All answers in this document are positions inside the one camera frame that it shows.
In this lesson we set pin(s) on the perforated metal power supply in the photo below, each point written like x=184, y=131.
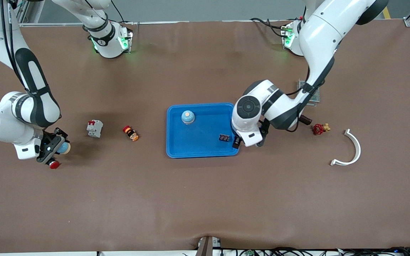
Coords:
x=317, y=97

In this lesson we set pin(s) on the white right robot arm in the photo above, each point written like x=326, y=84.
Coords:
x=9, y=106

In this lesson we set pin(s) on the blue plastic tray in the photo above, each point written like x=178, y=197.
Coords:
x=205, y=142

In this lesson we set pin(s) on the red emergency stop button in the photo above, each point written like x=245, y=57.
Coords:
x=54, y=164

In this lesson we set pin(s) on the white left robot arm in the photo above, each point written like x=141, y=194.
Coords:
x=319, y=32

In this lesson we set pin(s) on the white circuit breaker red switches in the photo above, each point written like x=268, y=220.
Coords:
x=94, y=128

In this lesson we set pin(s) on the blue desk bell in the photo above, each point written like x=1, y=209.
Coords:
x=65, y=148
x=188, y=117

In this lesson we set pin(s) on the white curved plastic bracket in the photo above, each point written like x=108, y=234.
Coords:
x=358, y=149

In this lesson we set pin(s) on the orange and black push button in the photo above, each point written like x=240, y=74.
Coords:
x=131, y=133

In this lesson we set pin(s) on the plain dark brown capacitor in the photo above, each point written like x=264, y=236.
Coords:
x=306, y=120

